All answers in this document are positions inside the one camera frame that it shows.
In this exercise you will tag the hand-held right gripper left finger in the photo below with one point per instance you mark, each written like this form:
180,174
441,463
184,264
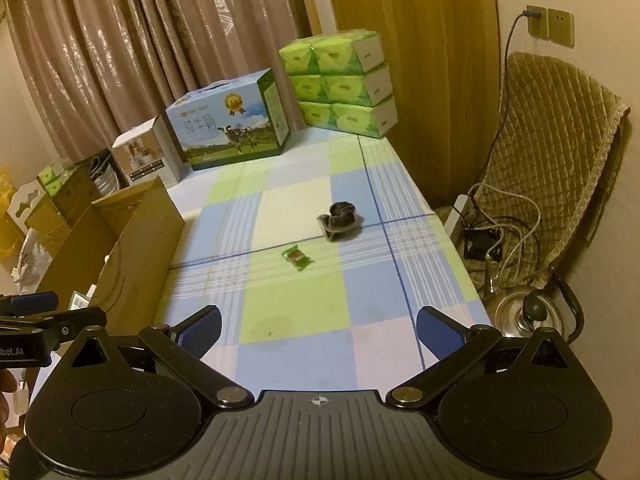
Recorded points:
202,331

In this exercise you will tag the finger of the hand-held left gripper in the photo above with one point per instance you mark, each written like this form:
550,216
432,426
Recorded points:
82,320
30,302

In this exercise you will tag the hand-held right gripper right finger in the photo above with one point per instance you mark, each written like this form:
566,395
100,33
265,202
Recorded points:
440,332

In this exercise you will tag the large cardboard box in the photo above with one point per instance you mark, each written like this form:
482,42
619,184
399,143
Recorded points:
135,240

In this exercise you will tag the person's left hand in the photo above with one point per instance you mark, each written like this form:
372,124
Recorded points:
7,385

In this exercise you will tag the clear plastic bag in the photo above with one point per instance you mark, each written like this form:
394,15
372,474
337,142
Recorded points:
32,260

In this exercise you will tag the steel kettle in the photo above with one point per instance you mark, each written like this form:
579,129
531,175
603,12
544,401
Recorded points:
520,310

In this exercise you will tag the black power adapter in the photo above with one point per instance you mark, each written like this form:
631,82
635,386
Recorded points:
481,244

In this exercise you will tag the checked tablecloth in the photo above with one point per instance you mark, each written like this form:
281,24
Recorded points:
300,305

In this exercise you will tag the white power strip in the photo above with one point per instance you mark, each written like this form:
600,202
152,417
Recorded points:
456,217

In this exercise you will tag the green wrapped candy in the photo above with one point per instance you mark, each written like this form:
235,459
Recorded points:
296,257

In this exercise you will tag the small brown cardboard box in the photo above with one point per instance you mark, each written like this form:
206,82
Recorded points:
75,190

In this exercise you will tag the small green tissue pack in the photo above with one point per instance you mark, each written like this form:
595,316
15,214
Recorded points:
50,177

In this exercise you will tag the dark brown wrapped snack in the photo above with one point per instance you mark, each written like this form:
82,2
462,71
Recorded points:
342,217

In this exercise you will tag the white appliance box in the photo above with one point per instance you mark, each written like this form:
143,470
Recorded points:
145,155

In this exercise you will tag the quilted chair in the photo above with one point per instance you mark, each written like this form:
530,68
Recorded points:
555,160

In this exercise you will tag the blue cow print gift box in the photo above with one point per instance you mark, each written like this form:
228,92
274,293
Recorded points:
225,120

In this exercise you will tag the stack of green tissue packs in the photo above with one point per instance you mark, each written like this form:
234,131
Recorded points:
345,85

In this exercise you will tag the yellow curtain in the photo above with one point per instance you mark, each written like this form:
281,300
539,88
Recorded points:
415,60

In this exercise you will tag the brown curtain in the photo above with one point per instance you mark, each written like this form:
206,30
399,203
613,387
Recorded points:
150,35

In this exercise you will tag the grey charger plug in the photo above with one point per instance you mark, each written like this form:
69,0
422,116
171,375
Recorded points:
531,12

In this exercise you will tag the beige wall socket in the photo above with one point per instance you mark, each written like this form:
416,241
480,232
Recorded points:
537,24
561,27

